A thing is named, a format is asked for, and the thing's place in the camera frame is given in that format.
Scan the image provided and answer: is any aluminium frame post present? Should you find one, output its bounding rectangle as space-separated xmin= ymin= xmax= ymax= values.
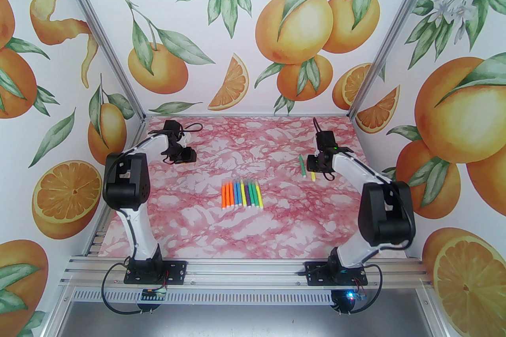
xmin=42 ymin=0 xmax=147 ymax=120
xmin=347 ymin=0 xmax=456 ymax=120

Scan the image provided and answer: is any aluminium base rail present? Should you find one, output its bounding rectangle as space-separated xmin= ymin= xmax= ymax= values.
xmin=59 ymin=253 xmax=435 ymax=290

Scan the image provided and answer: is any black base cable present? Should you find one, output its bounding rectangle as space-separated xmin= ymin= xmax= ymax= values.
xmin=102 ymin=262 xmax=168 ymax=315
xmin=331 ymin=264 xmax=383 ymax=315

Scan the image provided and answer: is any perforated metal strip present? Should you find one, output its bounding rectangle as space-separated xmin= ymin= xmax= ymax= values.
xmin=63 ymin=288 xmax=437 ymax=304

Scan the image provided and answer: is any black left wrist camera cable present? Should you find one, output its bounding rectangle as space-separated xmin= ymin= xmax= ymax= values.
xmin=174 ymin=122 xmax=204 ymax=134

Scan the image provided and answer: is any brushed steel panel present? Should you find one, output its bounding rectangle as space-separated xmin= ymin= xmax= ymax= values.
xmin=45 ymin=302 xmax=441 ymax=337

